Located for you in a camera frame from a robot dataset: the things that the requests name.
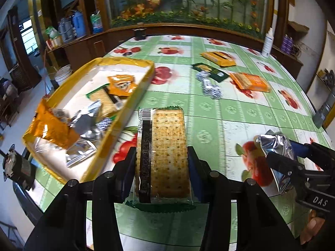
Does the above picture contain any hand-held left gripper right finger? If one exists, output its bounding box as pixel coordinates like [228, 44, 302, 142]
[187, 148, 299, 251]

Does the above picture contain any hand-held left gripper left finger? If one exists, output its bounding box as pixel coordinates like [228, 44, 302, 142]
[23, 146, 137, 251]

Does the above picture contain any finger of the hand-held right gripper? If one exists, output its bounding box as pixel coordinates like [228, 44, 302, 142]
[265, 152, 307, 183]
[289, 141, 330, 161]

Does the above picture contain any silver printed snack packet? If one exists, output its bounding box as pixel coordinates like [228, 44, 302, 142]
[255, 131, 297, 196]

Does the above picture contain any green-edged cracker packet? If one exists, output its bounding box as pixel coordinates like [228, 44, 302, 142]
[88, 87, 125, 117]
[125, 105, 197, 212]

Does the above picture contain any plain silver snack packet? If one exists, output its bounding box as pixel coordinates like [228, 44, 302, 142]
[65, 138, 97, 168]

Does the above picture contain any grey translucent snack packet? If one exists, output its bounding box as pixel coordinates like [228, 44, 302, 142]
[69, 99, 105, 139]

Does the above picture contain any orange wafer packet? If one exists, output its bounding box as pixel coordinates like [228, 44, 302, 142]
[230, 72, 271, 92]

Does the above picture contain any large orange snack packet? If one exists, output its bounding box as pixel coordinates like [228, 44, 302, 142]
[22, 101, 80, 149]

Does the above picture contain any small orange snack packet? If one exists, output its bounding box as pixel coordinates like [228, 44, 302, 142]
[107, 74, 137, 96]

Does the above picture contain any shallow yellow cardboard box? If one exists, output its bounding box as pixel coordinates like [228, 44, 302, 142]
[22, 57, 155, 185]

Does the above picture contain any dark green snack packet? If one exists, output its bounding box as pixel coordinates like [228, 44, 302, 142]
[192, 63, 229, 82]

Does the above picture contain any orange cracker packet dark label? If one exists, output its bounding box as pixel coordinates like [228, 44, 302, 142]
[200, 51, 237, 67]

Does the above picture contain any person's right hand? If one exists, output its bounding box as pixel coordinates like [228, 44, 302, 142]
[300, 214, 326, 245]

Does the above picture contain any grey electric motor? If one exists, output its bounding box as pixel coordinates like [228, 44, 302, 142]
[2, 144, 37, 191]

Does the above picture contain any white spray bottle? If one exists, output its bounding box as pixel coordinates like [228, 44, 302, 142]
[261, 27, 274, 58]

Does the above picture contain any white plastic bucket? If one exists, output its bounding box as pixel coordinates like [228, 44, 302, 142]
[54, 65, 73, 86]

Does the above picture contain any brown cardboard sheet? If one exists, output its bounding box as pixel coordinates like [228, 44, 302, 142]
[288, 21, 310, 33]

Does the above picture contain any low wooden cabinet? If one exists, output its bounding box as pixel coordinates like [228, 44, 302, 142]
[44, 22, 304, 74]

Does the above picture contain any small dark jar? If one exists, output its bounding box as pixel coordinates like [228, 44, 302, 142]
[133, 27, 147, 41]

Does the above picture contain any dark wooden chair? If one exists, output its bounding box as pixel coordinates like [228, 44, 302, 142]
[0, 78, 20, 130]

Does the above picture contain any red white box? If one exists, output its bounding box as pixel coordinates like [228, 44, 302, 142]
[46, 37, 63, 49]

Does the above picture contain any green tissue pack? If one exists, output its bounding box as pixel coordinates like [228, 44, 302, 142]
[90, 12, 104, 34]

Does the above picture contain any grey water jug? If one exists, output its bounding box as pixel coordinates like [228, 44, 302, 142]
[58, 18, 74, 42]

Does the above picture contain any blue thermos flask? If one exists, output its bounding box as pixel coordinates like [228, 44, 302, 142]
[72, 10, 87, 37]

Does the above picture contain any green plastic bag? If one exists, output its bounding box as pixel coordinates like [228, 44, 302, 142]
[45, 26, 62, 40]

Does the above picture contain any barred window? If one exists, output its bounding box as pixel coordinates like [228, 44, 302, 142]
[20, 19, 40, 56]

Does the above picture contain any glass flower display panel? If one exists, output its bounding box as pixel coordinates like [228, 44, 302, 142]
[105, 0, 274, 38]

